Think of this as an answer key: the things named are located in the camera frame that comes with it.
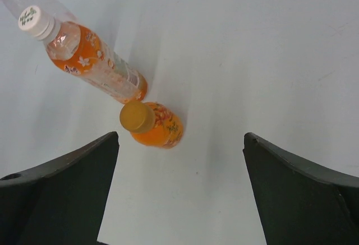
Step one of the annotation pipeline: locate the white tea bottle cap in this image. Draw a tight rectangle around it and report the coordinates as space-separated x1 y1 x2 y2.
17 6 55 40

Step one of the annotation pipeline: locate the tall orange tea bottle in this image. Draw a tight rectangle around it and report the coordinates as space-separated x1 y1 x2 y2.
17 4 149 104

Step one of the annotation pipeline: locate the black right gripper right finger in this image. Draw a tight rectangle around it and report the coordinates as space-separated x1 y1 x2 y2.
243 133 358 244

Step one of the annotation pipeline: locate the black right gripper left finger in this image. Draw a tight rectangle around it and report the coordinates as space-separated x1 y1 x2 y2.
1 132 119 244

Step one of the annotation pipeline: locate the amber juice bottle cap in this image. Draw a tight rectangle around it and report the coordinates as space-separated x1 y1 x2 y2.
119 100 155 133

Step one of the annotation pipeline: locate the small orange juice bottle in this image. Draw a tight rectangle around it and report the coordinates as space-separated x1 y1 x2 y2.
129 102 184 149

